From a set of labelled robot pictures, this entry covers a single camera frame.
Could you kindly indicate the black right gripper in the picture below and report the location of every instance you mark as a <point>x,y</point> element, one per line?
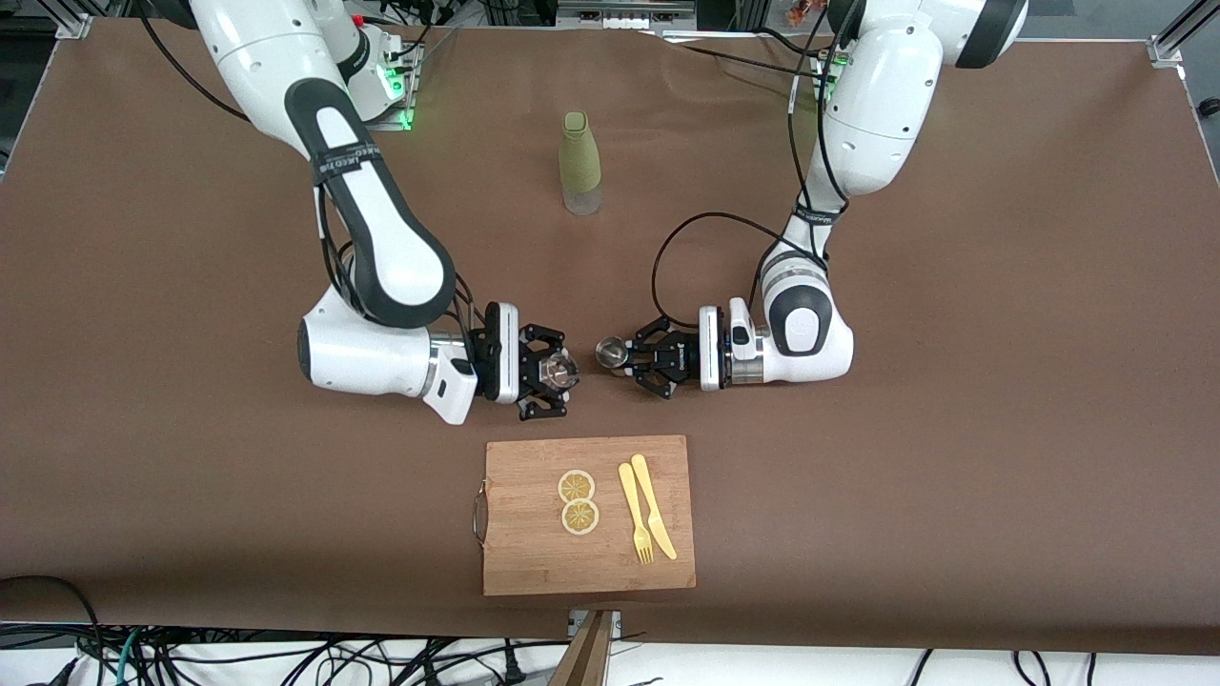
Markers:
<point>529,367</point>

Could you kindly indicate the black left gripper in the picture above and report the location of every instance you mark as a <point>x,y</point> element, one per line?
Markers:
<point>679,360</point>

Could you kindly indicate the clear glass cup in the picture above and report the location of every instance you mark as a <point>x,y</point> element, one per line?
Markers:
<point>558,370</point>

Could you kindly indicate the steel jigger measuring cup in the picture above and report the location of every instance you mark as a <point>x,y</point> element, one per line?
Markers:
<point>612,353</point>

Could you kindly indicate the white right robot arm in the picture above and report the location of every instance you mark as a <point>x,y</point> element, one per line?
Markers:
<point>381,248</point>

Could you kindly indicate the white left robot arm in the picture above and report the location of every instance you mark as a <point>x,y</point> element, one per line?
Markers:
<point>877,105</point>

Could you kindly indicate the lemon slice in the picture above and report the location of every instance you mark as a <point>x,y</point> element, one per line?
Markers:
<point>576,486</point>
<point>579,517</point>

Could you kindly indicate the yellow plastic knife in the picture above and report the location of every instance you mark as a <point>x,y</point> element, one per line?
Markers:
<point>646,491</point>

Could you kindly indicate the yellow plastic fork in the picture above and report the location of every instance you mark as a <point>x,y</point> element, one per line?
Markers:
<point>629,495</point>

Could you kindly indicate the wooden cutting board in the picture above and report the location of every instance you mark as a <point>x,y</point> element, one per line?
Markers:
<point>534,553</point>

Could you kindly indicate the green sleeved glass bottle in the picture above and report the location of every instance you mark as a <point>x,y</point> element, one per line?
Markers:
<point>579,162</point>

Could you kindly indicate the brown table cover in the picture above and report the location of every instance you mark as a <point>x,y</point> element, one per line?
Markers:
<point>286,524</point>

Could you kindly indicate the grey power strip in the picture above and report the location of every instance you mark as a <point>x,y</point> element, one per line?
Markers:
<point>624,17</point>

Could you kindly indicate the orange red clutter pile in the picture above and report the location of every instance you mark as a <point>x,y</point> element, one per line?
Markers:
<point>805,11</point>

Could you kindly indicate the metal bracket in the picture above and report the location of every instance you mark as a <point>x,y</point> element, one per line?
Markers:
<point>615,619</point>

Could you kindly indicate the wooden post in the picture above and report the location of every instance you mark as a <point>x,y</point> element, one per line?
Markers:
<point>586,657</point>

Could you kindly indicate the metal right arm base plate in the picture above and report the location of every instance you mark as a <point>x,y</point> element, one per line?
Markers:
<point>405,105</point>

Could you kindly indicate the aluminium frame profile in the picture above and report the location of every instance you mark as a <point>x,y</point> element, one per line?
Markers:
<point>74,26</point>
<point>1168,48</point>

